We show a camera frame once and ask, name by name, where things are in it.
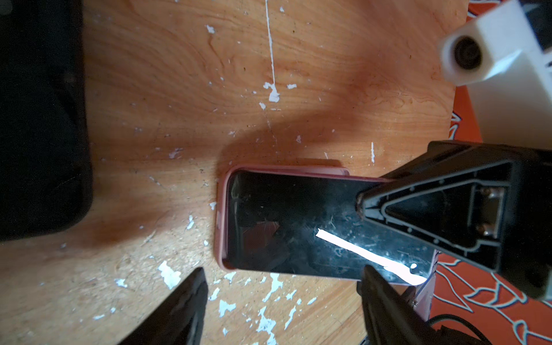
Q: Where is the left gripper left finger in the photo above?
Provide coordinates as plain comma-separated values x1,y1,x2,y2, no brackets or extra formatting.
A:
120,267,208,344

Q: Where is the pink phone case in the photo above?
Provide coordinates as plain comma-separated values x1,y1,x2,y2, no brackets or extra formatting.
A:
213,162,438,288

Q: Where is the black smartphone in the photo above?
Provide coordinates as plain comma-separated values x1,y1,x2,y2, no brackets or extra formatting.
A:
226,169,437,288

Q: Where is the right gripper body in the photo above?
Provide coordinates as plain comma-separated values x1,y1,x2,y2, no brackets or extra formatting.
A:
427,141,551,300

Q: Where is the black smartphone picked up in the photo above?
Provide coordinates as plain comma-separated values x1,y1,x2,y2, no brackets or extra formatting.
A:
1,1,93,241

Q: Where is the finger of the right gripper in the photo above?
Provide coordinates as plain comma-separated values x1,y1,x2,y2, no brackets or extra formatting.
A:
355,160,518,270

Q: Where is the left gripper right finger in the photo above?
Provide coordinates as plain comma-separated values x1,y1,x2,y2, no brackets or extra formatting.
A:
360,265,457,344

